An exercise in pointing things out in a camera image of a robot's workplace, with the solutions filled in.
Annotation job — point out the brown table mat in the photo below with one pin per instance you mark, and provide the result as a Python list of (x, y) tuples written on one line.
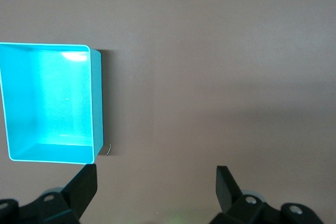
[(210, 51)]

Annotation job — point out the turquoise plastic bin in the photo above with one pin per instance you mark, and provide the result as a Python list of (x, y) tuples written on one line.
[(52, 98)]

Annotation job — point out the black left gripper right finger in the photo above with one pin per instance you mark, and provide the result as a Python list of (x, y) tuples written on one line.
[(227, 192)]

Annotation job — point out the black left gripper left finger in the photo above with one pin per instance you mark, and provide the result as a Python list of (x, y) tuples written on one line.
[(78, 190)]

